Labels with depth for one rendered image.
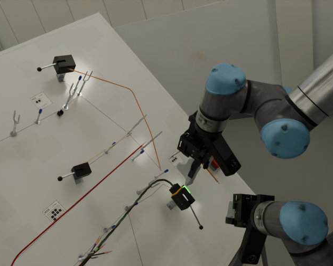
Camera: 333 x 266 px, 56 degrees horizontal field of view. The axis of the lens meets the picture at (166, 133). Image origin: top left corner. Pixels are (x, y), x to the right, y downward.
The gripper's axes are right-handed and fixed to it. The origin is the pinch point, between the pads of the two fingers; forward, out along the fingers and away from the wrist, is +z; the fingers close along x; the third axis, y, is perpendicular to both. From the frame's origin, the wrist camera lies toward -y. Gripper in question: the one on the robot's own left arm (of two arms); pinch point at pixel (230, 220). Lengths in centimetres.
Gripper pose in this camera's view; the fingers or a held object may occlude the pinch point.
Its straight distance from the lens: 94.1
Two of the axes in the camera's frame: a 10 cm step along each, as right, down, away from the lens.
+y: 1.0, -9.7, 2.2
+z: -2.1, 2.0, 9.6
